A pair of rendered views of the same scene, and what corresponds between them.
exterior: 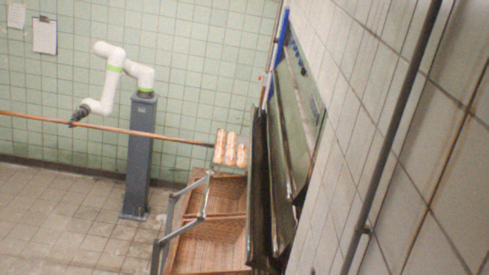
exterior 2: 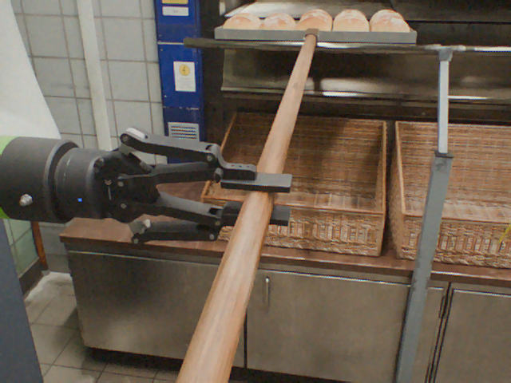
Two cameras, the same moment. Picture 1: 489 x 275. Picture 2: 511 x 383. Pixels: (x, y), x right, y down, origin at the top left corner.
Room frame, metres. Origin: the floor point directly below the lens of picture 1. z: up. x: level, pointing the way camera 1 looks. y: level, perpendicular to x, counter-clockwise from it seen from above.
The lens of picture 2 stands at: (2.63, 1.68, 1.43)
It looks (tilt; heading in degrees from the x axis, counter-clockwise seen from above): 27 degrees down; 284
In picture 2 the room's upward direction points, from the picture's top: straight up
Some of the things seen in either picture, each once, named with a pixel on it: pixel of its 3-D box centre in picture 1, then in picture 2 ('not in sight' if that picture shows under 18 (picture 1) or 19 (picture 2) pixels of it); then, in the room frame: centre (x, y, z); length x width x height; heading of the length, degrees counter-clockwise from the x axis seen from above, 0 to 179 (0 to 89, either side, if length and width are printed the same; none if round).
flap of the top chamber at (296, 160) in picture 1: (289, 101); not in sight; (2.29, -0.18, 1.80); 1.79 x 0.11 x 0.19; 3
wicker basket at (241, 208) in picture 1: (219, 202); (299, 176); (2.85, 0.12, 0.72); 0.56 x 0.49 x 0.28; 2
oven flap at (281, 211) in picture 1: (280, 143); not in sight; (2.29, -0.18, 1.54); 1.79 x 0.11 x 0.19; 3
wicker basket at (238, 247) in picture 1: (212, 251); (485, 189); (2.26, 0.08, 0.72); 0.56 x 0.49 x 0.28; 4
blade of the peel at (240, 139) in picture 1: (239, 150); (315, 25); (2.83, 0.04, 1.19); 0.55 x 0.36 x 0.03; 5
